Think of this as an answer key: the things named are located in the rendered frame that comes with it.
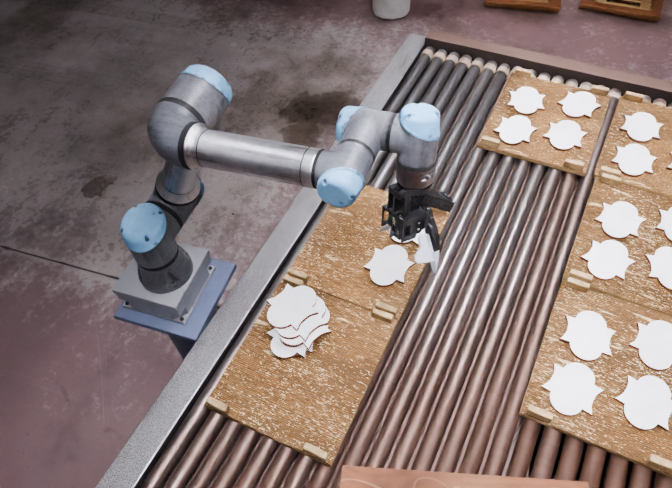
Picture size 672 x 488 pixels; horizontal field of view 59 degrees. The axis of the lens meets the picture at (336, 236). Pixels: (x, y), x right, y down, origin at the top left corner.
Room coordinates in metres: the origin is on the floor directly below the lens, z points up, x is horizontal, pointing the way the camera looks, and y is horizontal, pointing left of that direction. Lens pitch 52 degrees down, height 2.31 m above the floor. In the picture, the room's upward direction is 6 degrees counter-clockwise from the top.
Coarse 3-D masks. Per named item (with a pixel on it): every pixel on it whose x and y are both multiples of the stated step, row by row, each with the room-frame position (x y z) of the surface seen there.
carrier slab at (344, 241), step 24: (360, 192) 1.23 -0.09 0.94; (384, 192) 1.22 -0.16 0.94; (336, 216) 1.15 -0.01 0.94; (360, 216) 1.14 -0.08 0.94; (384, 216) 1.13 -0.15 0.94; (312, 240) 1.06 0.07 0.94; (336, 240) 1.06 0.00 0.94; (360, 240) 1.05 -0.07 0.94; (384, 240) 1.04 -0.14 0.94; (312, 264) 0.98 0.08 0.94; (336, 264) 0.97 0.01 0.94; (360, 264) 0.96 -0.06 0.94; (312, 288) 0.90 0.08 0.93; (336, 288) 0.89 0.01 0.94; (360, 288) 0.88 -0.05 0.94; (384, 288) 0.87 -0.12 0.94; (408, 288) 0.86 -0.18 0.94
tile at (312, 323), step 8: (320, 304) 0.81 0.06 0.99; (320, 312) 0.79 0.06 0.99; (312, 320) 0.76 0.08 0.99; (320, 320) 0.76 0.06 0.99; (288, 328) 0.75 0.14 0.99; (304, 328) 0.74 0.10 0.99; (312, 328) 0.74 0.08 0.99; (288, 336) 0.73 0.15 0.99; (296, 336) 0.72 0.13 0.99; (304, 336) 0.72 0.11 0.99
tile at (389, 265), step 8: (376, 248) 1.00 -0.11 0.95; (384, 248) 1.00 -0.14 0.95; (392, 248) 1.00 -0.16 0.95; (400, 248) 0.99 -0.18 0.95; (376, 256) 0.98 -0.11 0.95; (384, 256) 0.97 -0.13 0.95; (392, 256) 0.97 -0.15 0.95; (400, 256) 0.97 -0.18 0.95; (368, 264) 0.95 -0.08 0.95; (376, 264) 0.95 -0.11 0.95; (384, 264) 0.94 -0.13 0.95; (392, 264) 0.94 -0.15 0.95; (400, 264) 0.94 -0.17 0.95; (408, 264) 0.94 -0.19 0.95; (376, 272) 0.92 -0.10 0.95; (384, 272) 0.92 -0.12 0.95; (392, 272) 0.92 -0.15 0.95; (400, 272) 0.91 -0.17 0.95; (376, 280) 0.89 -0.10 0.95; (384, 280) 0.89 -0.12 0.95; (392, 280) 0.89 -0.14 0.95; (400, 280) 0.89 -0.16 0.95
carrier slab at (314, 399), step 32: (256, 320) 0.81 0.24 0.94; (352, 320) 0.78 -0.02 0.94; (256, 352) 0.72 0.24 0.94; (320, 352) 0.70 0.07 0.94; (352, 352) 0.69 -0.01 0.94; (384, 352) 0.69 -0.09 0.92; (224, 384) 0.64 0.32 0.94; (256, 384) 0.63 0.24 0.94; (288, 384) 0.62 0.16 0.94; (320, 384) 0.61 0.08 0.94; (352, 384) 0.60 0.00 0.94; (256, 416) 0.55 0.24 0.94; (288, 416) 0.54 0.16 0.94; (320, 416) 0.53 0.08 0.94; (352, 416) 0.52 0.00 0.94; (320, 448) 0.45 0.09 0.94
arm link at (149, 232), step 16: (144, 208) 1.02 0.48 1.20; (160, 208) 1.02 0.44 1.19; (128, 224) 0.98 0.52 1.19; (144, 224) 0.97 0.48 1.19; (160, 224) 0.97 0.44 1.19; (176, 224) 1.01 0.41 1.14; (128, 240) 0.94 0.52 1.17; (144, 240) 0.93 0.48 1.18; (160, 240) 0.94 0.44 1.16; (144, 256) 0.93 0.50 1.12; (160, 256) 0.94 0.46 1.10
